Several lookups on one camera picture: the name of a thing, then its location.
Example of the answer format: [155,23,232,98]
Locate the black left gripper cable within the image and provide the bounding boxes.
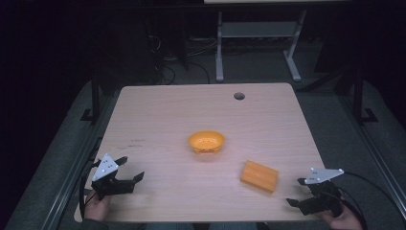
[78,159,102,220]

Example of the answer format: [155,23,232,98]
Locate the person's right hand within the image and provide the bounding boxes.
[320,198,365,230]

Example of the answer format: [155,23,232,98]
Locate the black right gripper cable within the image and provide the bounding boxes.
[336,187,369,230]
[343,172,399,210]

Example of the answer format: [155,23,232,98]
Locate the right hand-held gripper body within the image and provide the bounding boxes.
[300,167,345,218]

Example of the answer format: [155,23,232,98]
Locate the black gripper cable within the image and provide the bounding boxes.
[78,159,102,220]
[343,172,399,210]
[336,187,369,230]

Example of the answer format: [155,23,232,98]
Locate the white metal desk frame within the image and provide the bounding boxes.
[204,0,352,83]

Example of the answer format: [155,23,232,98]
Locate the aluminium rail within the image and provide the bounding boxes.
[37,95,123,230]
[339,94,406,209]

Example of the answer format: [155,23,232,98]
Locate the orange rectangular block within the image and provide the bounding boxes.
[239,159,280,195]

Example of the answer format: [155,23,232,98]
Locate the person's left hand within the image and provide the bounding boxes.
[83,190,113,222]

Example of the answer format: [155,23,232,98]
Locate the black floor cables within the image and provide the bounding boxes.
[149,32,213,85]

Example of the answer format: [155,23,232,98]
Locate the black metal stand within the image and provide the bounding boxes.
[351,66,379,126]
[79,68,102,126]

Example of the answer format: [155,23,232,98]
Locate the orange perforated bowl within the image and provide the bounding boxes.
[187,129,226,154]

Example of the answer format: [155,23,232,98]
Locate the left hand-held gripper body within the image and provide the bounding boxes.
[91,153,136,201]

